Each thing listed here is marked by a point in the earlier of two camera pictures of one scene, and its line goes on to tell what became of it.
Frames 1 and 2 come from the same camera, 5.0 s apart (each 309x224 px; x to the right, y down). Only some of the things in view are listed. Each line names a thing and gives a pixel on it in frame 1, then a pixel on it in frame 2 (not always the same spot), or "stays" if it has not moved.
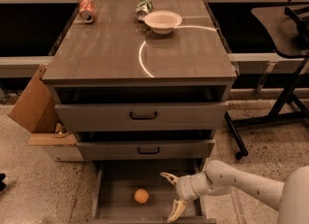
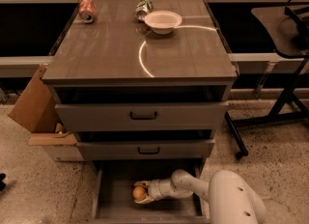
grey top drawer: x=199 y=116 stays
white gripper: x=184 y=187 to x=156 y=189
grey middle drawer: x=157 y=150 stays
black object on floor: x=2 y=184 stays
